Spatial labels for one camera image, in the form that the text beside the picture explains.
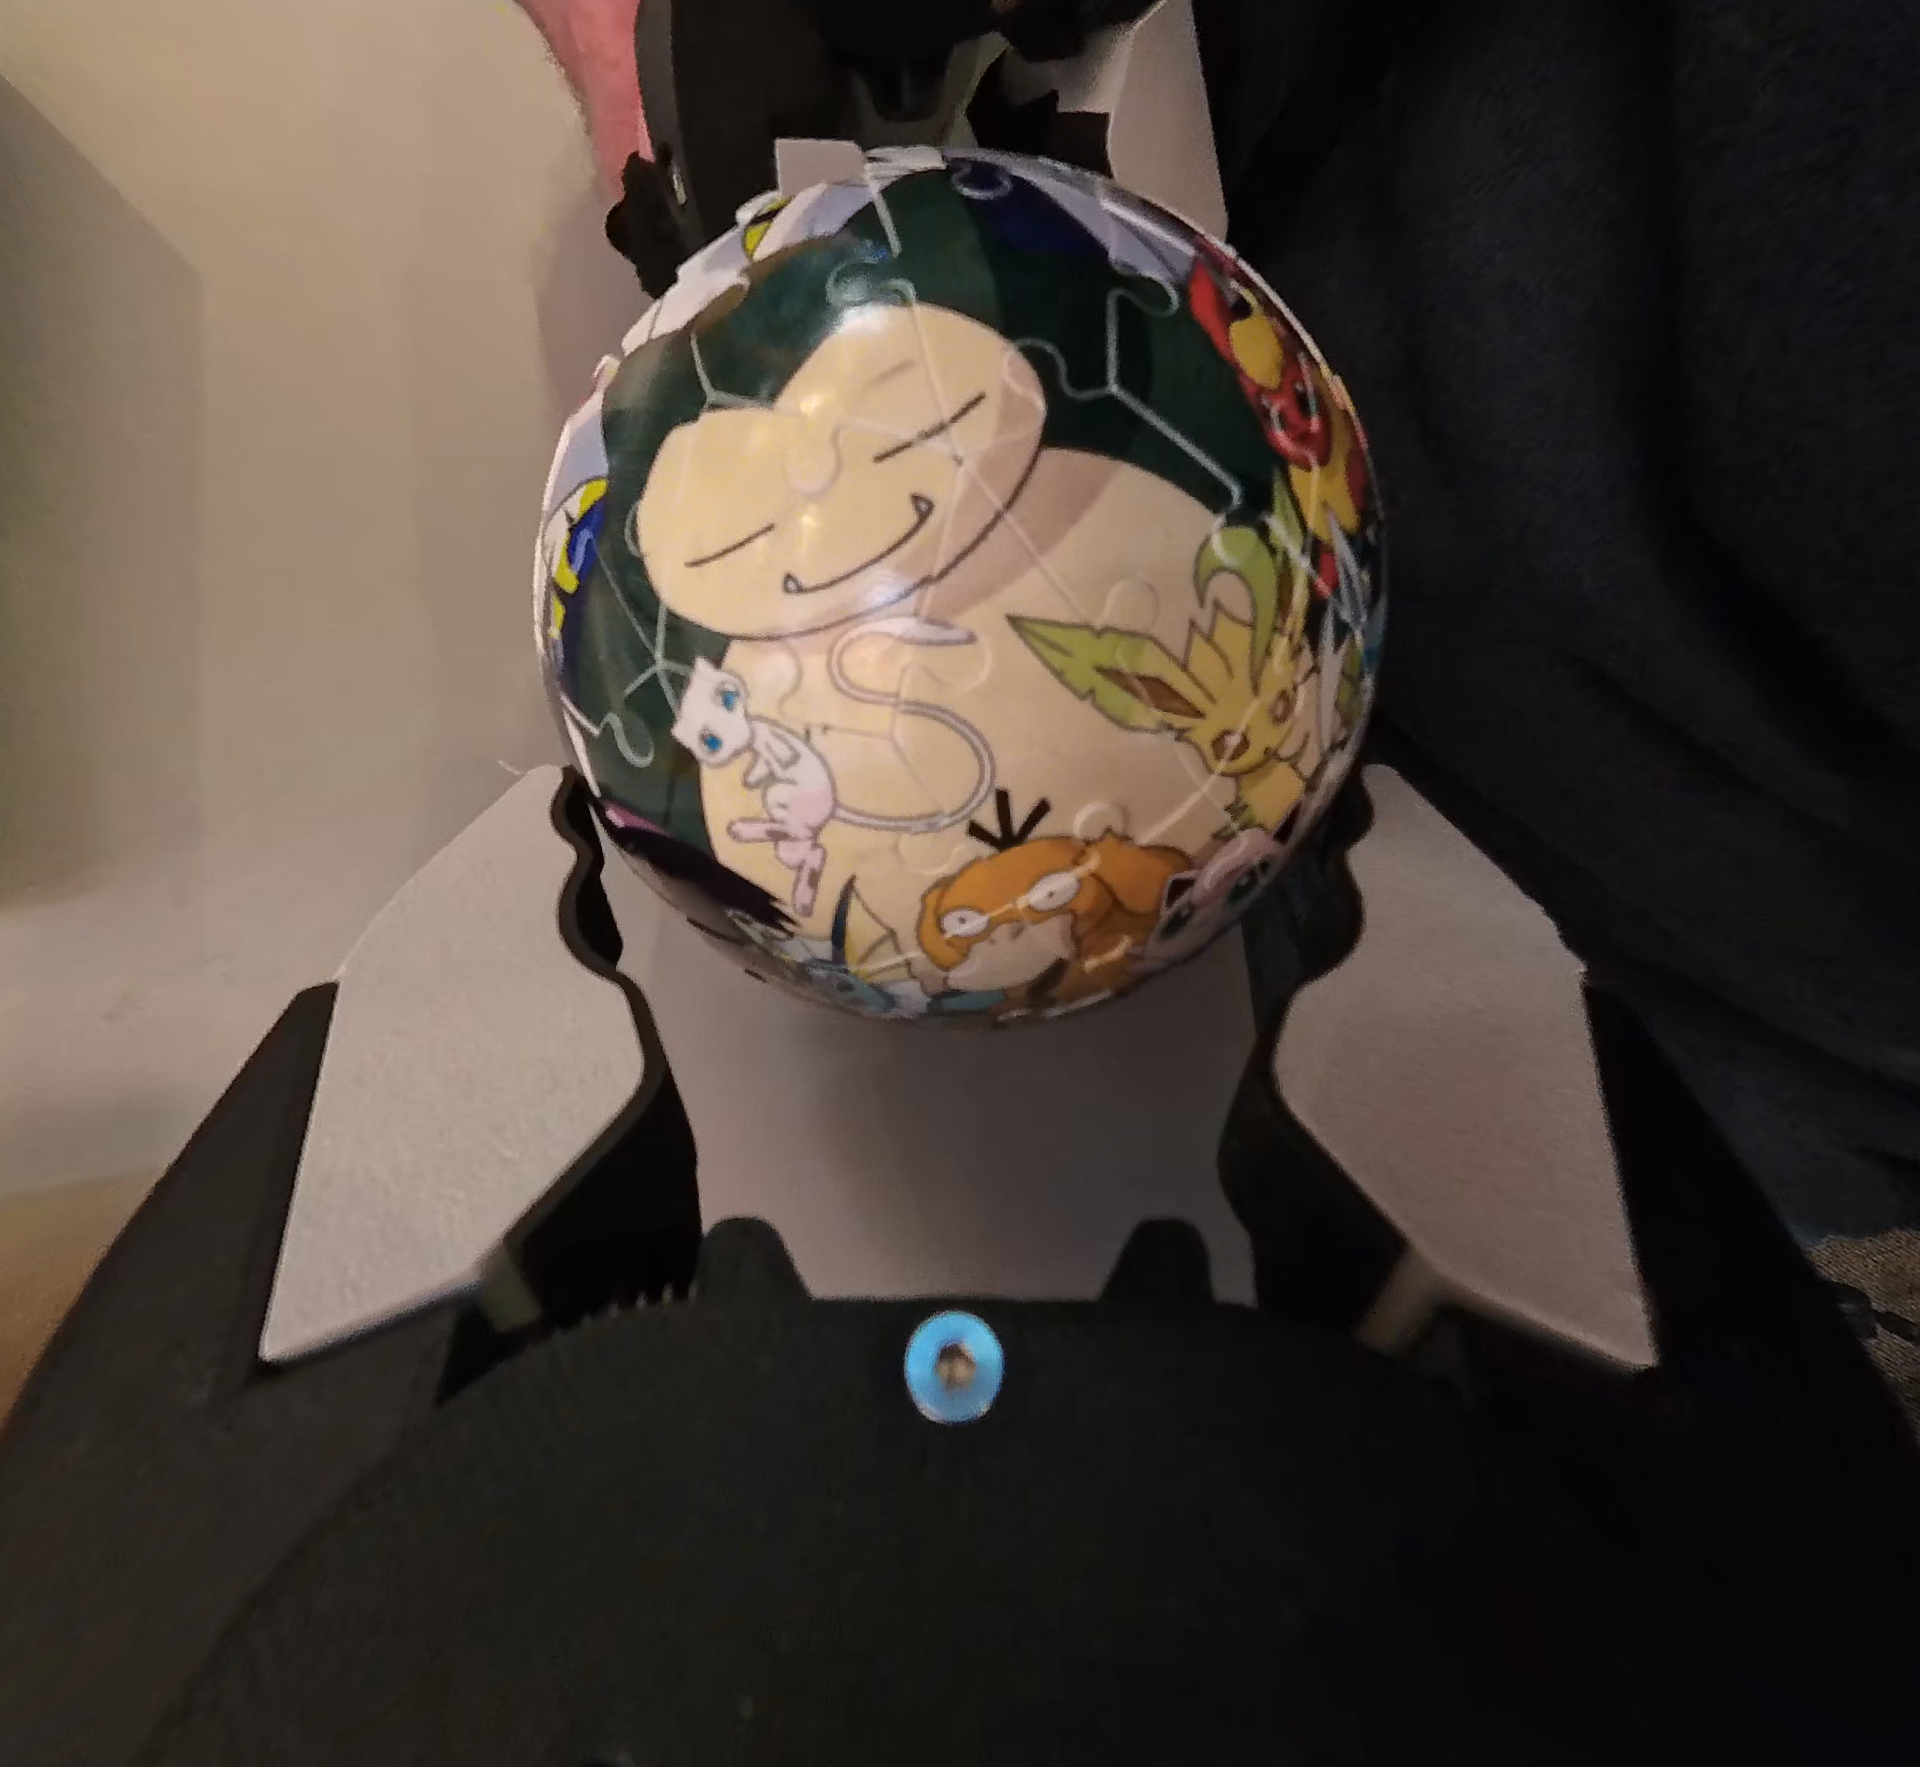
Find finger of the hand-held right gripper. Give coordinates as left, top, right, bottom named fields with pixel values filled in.
left=1103, top=0, right=1236, bottom=246
left=773, top=132, right=876, bottom=210

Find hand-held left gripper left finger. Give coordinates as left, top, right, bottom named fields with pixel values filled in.
left=252, top=765, right=704, bottom=1367

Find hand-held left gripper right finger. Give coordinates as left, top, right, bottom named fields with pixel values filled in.
left=1215, top=761, right=1662, bottom=1379

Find colourful puzzle ball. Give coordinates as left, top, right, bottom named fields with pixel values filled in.
left=532, top=144, right=1391, bottom=1029

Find person's blue jeans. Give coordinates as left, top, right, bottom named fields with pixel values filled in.
left=1792, top=1181, right=1920, bottom=1349

